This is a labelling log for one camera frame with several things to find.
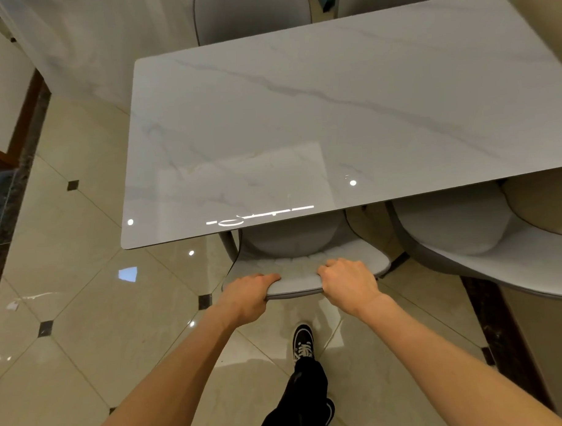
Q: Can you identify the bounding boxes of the person's left hand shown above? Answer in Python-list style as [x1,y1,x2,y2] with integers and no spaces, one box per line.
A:
[217,272,284,330]

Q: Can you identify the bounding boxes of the person's right forearm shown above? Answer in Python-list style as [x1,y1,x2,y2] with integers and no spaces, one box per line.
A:
[356,285,562,426]

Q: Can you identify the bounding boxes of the black trousers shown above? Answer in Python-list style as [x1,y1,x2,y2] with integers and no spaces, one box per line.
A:
[253,355,346,426]

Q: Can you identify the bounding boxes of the person's right hand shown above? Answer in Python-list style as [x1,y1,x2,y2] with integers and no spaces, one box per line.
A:
[316,256,383,321]

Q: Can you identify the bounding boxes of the person's left forearm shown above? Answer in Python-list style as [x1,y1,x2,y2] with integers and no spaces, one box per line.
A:
[82,308,244,426]

